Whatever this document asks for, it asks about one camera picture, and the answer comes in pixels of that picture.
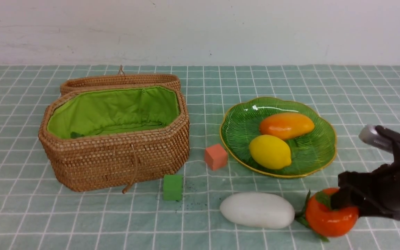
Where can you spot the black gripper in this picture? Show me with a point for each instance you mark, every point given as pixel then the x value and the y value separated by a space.
pixel 383 186

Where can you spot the orange yellow toy mango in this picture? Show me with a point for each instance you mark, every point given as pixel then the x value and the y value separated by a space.
pixel 287 125

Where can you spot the orange foam cube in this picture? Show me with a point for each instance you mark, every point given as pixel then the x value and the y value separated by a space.
pixel 216 157

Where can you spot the white toy radish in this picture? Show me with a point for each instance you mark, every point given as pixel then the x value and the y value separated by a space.
pixel 257 209

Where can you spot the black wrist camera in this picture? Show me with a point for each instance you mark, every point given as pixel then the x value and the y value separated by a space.
pixel 380 137

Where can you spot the green glass leaf plate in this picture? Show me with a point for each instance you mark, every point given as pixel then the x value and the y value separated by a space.
pixel 310 153

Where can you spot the woven rattan basket lid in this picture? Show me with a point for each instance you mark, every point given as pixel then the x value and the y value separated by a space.
pixel 120 78

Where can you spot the green foam cube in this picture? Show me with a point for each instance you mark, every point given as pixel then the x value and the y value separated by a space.
pixel 172 187

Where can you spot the red toy carrot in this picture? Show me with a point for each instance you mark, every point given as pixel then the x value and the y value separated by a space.
pixel 74 134

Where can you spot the woven rattan basket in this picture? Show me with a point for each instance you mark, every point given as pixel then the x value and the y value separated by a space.
pixel 132 134

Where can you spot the orange toy persimmon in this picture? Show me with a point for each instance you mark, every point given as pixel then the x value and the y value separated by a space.
pixel 318 215

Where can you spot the yellow toy lemon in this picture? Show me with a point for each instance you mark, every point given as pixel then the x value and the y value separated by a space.
pixel 270 152

